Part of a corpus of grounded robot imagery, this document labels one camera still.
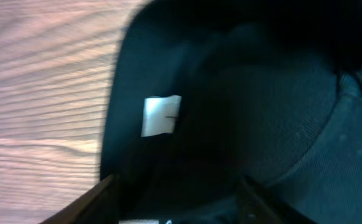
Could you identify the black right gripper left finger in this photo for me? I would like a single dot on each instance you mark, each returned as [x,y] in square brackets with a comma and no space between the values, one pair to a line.
[98,205]

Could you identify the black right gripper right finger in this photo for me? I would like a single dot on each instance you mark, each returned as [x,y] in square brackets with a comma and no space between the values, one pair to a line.
[257,205]

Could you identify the black polo shirt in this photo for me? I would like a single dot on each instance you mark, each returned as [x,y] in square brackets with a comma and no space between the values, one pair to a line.
[211,95]

